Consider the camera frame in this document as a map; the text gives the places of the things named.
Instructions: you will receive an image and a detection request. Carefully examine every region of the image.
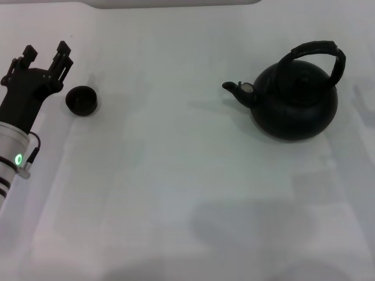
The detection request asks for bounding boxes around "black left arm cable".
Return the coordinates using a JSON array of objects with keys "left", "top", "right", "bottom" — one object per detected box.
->
[{"left": 21, "top": 131, "right": 42, "bottom": 171}]

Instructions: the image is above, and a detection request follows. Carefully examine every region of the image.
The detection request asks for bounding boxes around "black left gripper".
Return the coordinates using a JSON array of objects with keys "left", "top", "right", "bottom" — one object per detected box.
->
[{"left": 0, "top": 40, "right": 74, "bottom": 134}]

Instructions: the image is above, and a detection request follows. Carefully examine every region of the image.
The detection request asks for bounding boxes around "black teacup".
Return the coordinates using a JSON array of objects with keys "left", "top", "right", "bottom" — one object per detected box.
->
[{"left": 64, "top": 85, "right": 99, "bottom": 117}]

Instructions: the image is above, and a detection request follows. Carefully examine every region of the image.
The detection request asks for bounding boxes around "black round teapot with handle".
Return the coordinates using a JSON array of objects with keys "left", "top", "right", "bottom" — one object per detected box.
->
[{"left": 221, "top": 40, "right": 348, "bottom": 144}]

